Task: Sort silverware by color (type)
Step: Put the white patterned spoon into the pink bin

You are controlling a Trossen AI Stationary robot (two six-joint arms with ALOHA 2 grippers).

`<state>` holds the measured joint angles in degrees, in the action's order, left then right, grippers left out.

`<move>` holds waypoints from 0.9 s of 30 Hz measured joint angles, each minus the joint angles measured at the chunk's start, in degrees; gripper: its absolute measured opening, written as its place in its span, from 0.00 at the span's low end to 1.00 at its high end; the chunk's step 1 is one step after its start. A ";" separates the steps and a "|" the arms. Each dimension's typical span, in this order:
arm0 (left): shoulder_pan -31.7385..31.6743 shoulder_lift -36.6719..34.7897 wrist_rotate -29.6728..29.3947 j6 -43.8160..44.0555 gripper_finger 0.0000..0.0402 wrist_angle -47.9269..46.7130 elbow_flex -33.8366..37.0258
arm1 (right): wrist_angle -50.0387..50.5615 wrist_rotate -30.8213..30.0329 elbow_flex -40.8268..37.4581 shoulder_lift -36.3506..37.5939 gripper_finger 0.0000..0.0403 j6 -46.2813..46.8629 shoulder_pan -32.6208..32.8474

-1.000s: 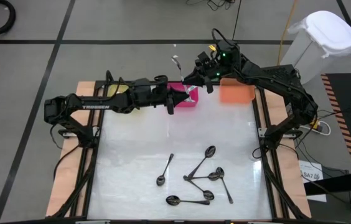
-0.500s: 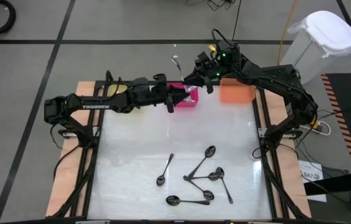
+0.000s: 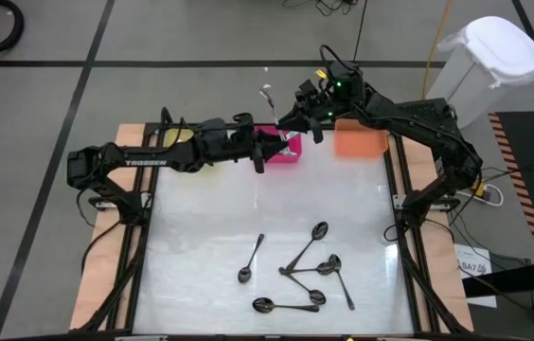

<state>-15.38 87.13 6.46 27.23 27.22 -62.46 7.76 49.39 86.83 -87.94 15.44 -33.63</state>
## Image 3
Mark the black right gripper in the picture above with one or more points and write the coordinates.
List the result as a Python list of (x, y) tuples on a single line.
[(338, 99)]

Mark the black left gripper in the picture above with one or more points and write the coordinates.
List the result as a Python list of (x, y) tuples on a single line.
[(229, 142)]

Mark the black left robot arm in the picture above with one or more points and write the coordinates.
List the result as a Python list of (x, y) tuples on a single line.
[(144, 161)]

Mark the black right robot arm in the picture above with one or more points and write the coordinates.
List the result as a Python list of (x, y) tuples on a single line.
[(418, 120)]

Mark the pink plastic bin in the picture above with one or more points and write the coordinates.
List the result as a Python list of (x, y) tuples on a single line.
[(295, 158)]

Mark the orange plastic bin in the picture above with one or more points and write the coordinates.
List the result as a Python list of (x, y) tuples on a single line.
[(361, 138)]

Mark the yellow plastic bin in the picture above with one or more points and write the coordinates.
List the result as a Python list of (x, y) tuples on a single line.
[(177, 137)]

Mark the black computer case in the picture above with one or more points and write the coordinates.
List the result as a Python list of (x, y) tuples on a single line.
[(437, 111)]

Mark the white and yellow power strip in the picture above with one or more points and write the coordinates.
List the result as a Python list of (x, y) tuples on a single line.
[(479, 188)]

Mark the white lidded trash can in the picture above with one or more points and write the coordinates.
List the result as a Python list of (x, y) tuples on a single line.
[(499, 47)]

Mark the black hazard-striped floor mat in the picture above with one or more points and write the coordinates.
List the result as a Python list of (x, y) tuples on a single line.
[(518, 132)]

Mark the white paper label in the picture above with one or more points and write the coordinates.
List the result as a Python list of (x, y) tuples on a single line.
[(473, 265)]

